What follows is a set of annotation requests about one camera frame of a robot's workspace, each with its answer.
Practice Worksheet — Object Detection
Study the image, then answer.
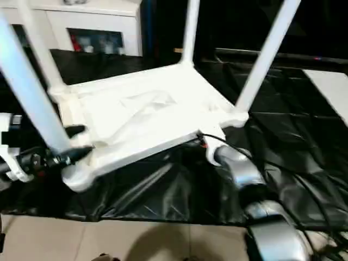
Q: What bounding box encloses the black plastic mat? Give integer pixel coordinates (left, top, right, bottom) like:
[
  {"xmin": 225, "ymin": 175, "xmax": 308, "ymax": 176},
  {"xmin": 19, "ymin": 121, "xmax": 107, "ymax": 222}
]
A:
[{"xmin": 0, "ymin": 48, "xmax": 348, "ymax": 226}]

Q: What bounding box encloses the white glass-door cabinet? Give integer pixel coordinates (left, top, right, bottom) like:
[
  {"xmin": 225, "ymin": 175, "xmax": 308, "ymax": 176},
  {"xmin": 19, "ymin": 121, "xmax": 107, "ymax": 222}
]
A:
[{"xmin": 10, "ymin": 0, "xmax": 144, "ymax": 57}]

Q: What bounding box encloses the white board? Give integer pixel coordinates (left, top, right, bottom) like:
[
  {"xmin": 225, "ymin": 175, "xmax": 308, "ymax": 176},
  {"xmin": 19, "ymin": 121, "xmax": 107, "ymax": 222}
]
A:
[{"xmin": 303, "ymin": 69, "xmax": 348, "ymax": 122}]

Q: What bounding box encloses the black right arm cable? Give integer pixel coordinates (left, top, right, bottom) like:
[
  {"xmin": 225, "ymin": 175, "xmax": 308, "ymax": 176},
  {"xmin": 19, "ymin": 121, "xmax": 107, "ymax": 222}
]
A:
[{"xmin": 198, "ymin": 132, "xmax": 348, "ymax": 245}]

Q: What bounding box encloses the black metal rail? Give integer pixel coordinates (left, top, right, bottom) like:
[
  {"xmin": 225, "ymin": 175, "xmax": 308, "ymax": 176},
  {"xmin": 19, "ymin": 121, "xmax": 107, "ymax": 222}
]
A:
[{"xmin": 214, "ymin": 48, "xmax": 348, "ymax": 65}]

